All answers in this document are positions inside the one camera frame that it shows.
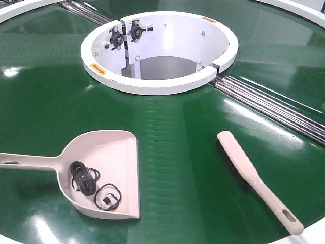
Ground pink dustpan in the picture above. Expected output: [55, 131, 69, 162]
[1, 130, 141, 219]

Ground thin black cable coil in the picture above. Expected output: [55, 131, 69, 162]
[71, 167, 101, 190]
[93, 182, 122, 211]

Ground pink hand broom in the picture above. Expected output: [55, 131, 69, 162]
[217, 131, 304, 235]

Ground white outer conveyor rim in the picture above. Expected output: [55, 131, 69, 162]
[1, 0, 324, 28]

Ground yellow warning sticker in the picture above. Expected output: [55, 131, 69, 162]
[90, 63, 107, 76]

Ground left black bearing block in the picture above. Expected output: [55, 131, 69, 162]
[104, 26, 124, 50]

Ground black bearing block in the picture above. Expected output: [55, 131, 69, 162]
[104, 26, 124, 50]
[128, 20, 153, 42]

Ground right black bearing block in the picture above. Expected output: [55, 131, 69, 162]
[128, 20, 153, 42]

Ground orange warning sticker far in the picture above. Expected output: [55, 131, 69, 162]
[201, 16, 217, 24]

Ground chrome roller strip far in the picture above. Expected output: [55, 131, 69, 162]
[58, 1, 113, 25]

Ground chrome roller strip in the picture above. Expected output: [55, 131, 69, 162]
[209, 76, 324, 146]
[58, 1, 113, 25]

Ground chrome roller strip right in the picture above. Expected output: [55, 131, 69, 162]
[209, 76, 324, 146]

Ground white inner conveyor ring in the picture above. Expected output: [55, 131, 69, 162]
[80, 10, 239, 96]

